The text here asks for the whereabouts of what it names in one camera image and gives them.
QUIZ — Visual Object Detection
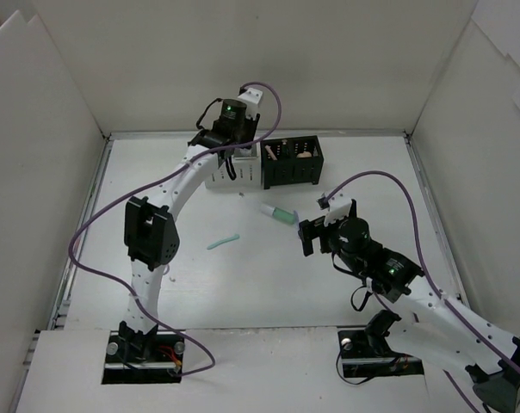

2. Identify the purple eyebrow razor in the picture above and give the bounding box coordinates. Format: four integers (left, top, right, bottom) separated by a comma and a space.
293, 210, 300, 231

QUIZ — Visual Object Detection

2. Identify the clear bottle black cap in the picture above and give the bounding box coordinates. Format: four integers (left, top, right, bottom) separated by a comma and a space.
236, 148, 253, 158

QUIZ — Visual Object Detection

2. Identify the green white tube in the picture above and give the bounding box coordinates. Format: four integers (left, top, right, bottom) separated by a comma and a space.
260, 203, 296, 225

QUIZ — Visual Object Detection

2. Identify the pink makeup applicator stick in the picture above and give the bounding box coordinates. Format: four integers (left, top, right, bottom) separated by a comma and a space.
264, 145, 277, 161

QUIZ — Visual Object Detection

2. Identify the black eyeliner pencil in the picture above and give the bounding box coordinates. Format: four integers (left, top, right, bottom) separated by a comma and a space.
281, 139, 290, 158

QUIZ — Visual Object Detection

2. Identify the beige beauty sponge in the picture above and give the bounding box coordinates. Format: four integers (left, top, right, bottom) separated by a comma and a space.
296, 151, 313, 159

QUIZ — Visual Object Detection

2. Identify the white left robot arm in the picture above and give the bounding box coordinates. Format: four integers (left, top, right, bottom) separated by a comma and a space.
118, 88, 263, 361

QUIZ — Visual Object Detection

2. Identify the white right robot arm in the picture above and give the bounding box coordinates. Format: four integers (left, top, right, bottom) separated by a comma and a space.
299, 217, 520, 412

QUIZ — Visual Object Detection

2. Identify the white slotted organizer box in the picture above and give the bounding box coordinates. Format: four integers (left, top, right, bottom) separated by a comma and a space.
204, 144, 262, 190

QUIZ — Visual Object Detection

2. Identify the black slotted organizer box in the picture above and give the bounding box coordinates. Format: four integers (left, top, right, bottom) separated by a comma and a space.
260, 135, 324, 189

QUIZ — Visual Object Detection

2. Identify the teal eyebrow razor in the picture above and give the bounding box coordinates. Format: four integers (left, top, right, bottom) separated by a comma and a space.
207, 233, 240, 250

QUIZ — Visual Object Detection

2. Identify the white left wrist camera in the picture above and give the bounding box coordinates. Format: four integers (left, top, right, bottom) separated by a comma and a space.
237, 87, 263, 120

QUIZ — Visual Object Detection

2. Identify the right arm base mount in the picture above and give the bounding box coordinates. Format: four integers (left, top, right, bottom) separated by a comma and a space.
335, 329, 424, 386

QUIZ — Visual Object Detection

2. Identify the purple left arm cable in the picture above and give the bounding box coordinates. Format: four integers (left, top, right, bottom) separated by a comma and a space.
68, 81, 283, 376

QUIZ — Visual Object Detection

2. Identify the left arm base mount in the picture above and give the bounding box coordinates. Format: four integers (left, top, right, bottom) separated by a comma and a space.
102, 330, 185, 385

